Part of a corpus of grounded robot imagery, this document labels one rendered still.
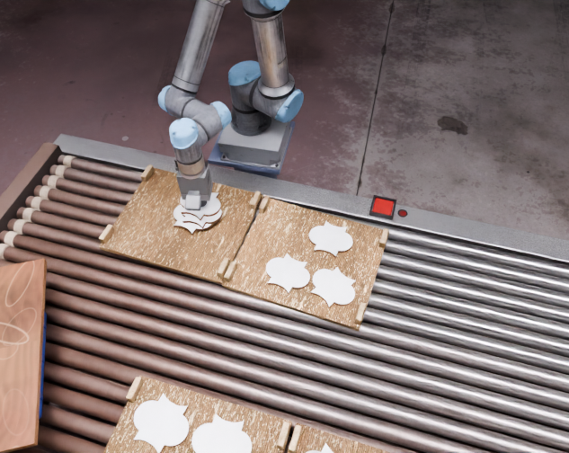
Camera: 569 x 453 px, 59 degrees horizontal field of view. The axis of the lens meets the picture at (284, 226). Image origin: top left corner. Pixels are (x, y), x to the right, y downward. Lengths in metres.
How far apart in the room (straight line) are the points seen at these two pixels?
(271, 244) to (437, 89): 2.37
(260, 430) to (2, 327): 0.70
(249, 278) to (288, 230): 0.21
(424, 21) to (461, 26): 0.28
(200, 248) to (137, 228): 0.22
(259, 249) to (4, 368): 0.73
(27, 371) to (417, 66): 3.18
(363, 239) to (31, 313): 0.95
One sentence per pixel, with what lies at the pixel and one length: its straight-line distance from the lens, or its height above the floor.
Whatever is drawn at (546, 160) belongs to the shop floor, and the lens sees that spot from 3.41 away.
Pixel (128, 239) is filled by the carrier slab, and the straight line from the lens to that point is 1.64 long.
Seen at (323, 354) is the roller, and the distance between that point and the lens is 1.40.
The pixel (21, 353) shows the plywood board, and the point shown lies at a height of 1.04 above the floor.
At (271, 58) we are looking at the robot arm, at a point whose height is 1.33.
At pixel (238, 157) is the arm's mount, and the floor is 0.90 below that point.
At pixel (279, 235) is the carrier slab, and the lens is 1.57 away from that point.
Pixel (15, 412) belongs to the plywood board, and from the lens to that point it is 1.38.
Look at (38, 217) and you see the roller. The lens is 1.83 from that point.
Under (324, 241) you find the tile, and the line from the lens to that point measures 1.54.
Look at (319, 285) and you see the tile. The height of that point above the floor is 0.95.
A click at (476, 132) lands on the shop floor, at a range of 3.43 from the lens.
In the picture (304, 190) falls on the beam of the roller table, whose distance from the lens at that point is 1.71.
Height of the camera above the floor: 2.21
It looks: 53 degrees down
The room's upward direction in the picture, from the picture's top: 2 degrees counter-clockwise
